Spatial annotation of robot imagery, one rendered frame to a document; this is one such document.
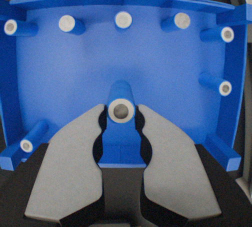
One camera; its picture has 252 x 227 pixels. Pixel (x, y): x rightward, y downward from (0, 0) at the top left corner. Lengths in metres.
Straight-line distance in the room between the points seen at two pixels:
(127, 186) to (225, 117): 0.62
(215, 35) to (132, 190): 0.73
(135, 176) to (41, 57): 0.64
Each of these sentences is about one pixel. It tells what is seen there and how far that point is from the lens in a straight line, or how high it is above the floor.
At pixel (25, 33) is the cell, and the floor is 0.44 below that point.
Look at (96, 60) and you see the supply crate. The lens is 0.27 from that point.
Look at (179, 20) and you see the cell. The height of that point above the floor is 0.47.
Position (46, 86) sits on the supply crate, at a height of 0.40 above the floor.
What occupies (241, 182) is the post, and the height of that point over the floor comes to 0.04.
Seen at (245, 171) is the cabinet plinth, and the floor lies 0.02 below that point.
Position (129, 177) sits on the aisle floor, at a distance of 0.83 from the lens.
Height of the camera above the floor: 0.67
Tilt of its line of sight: 75 degrees down
